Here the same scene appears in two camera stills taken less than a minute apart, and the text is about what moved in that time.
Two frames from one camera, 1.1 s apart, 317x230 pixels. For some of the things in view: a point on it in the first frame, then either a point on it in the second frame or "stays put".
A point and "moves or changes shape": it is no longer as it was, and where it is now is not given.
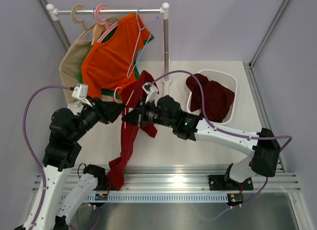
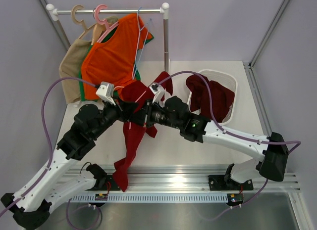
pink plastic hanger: x=127 y=103 to x=140 y=96
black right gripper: x=134 y=117 stays put
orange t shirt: x=109 y=65 stays put
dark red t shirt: x=133 y=94 moves or changes shape
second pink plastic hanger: x=102 y=22 stays put
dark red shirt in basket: x=217 y=99 stays put
